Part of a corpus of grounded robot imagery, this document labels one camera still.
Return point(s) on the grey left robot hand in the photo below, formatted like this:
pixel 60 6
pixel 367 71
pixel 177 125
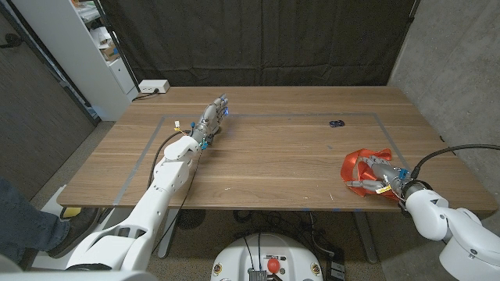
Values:
pixel 209 119

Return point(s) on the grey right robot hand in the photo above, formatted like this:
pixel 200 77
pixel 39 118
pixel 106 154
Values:
pixel 384 171

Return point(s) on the orange ribbon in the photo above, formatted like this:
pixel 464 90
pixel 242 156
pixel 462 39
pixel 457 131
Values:
pixel 349 168

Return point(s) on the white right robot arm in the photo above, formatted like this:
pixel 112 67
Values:
pixel 449 222

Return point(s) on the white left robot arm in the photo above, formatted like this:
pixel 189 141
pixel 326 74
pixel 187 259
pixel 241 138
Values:
pixel 156 203

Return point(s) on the small dark toy car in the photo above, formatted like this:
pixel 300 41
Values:
pixel 336 123

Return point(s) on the black round tape roll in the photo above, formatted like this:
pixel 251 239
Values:
pixel 217 131

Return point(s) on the white power outlet box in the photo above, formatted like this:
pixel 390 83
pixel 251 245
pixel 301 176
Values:
pixel 153 86

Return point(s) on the grey table leg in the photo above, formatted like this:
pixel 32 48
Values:
pixel 168 234
pixel 366 238

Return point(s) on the black fabric curtain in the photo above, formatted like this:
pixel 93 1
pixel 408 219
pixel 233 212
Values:
pixel 258 39

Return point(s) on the black round floor fan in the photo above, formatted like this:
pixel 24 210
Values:
pixel 190 218

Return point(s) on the cardboard box with blue tape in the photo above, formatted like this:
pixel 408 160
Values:
pixel 110 52

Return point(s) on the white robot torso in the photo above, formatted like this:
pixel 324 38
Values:
pixel 238 257

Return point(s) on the red emergency stop button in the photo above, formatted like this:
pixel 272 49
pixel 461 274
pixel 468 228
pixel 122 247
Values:
pixel 273 265

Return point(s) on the white shelf cabinet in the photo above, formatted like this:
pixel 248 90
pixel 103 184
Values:
pixel 74 50

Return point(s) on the dark shoe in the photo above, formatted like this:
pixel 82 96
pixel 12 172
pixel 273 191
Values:
pixel 76 230

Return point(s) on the person's leg in jeans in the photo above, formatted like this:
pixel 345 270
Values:
pixel 23 230

